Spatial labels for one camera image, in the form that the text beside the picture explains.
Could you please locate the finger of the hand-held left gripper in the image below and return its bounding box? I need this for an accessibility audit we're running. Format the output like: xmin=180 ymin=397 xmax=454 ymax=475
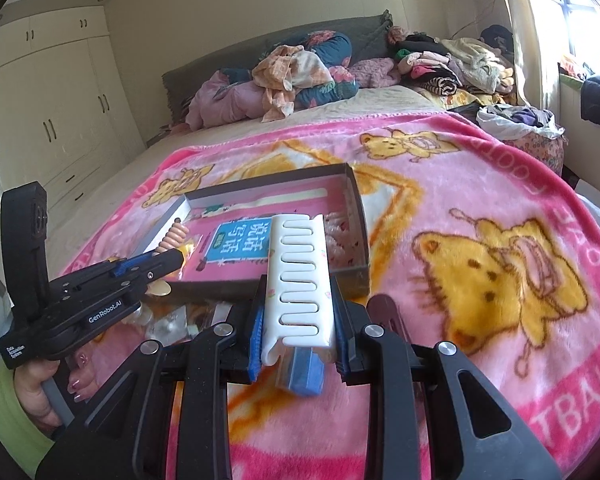
xmin=62 ymin=254 xmax=153 ymax=288
xmin=80 ymin=250 xmax=187 ymax=311

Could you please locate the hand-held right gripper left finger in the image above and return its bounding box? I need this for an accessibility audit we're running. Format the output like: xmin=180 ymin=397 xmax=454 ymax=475
xmin=35 ymin=280 xmax=273 ymax=480

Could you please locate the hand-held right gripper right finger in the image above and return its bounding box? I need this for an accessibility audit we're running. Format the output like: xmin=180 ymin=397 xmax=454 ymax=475
xmin=330 ymin=275 xmax=563 ymax=480

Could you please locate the yellow rings packet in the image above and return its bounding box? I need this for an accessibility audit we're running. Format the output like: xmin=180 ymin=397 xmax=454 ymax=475
xmin=177 ymin=241 xmax=203 ymax=281

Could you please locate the orange spiral hair tie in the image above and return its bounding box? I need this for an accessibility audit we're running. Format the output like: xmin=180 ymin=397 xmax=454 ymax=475
xmin=155 ymin=220 xmax=188 ymax=256

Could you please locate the small blue packet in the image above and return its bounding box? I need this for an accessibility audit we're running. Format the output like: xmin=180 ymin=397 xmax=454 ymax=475
xmin=275 ymin=347 xmax=327 ymax=398

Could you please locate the grey cardboard box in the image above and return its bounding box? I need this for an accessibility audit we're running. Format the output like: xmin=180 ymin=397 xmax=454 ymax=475
xmin=130 ymin=162 xmax=372 ymax=301

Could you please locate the white hair clip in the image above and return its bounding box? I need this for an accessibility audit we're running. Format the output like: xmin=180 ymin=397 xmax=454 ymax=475
xmin=260 ymin=212 xmax=338 ymax=366

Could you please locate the person's left forearm green sleeve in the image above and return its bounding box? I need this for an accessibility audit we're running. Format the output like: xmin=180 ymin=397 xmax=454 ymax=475
xmin=0 ymin=365 xmax=56 ymax=466

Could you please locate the person's left hand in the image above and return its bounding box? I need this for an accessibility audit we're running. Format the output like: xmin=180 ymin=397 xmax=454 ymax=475
xmin=15 ymin=352 xmax=101 ymax=428

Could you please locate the dark brown hair clip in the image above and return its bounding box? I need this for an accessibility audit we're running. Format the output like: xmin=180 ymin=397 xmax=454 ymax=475
xmin=367 ymin=294 xmax=406 ymax=328

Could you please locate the clear plastic packet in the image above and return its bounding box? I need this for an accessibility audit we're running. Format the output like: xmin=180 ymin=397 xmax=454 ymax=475
xmin=140 ymin=305 xmax=231 ymax=346

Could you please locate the blue printed card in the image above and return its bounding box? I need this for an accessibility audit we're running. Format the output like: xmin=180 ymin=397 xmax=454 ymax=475
xmin=200 ymin=217 xmax=276 ymax=266

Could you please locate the beige bed sheet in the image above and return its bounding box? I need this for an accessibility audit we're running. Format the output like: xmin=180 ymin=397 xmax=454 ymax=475
xmin=47 ymin=85 xmax=451 ymax=261

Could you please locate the pink printed paper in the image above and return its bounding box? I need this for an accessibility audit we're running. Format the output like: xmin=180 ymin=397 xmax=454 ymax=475
xmin=182 ymin=182 xmax=353 ymax=281

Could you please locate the pink quilt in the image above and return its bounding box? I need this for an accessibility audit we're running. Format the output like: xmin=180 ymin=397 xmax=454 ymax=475
xmin=185 ymin=67 xmax=281 ymax=131

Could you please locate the pink printed blanket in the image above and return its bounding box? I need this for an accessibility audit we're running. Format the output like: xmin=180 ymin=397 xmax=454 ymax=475
xmin=62 ymin=110 xmax=600 ymax=480

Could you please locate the cream wardrobe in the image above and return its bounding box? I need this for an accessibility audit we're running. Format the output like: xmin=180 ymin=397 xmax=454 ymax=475
xmin=0 ymin=7 xmax=148 ymax=211

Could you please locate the orange white cloth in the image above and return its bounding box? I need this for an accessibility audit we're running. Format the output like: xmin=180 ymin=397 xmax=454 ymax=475
xmin=252 ymin=45 xmax=336 ymax=123

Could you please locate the dark floral quilt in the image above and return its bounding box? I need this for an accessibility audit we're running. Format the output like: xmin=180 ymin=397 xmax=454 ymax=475
xmin=220 ymin=30 xmax=361 ymax=108

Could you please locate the purple knitted garment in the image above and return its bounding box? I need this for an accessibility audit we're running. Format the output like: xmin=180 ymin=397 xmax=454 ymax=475
xmin=350 ymin=57 xmax=403 ymax=88

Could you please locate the white bag of clothes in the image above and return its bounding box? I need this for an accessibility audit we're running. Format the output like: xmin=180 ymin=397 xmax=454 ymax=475
xmin=475 ymin=104 xmax=566 ymax=176

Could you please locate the grey padded headboard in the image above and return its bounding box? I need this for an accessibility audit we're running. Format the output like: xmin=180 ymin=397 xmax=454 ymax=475
xmin=161 ymin=9 xmax=396 ymax=126

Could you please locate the pile of clothes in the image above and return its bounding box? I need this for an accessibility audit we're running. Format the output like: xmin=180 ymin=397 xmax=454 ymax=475
xmin=387 ymin=25 xmax=518 ymax=111

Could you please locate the black bag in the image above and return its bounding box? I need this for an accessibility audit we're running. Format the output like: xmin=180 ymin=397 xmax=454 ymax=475
xmin=480 ymin=24 xmax=516 ymax=56

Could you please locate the cream curtain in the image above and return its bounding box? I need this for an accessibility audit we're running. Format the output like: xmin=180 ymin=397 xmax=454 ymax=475
xmin=495 ymin=0 xmax=556 ymax=111

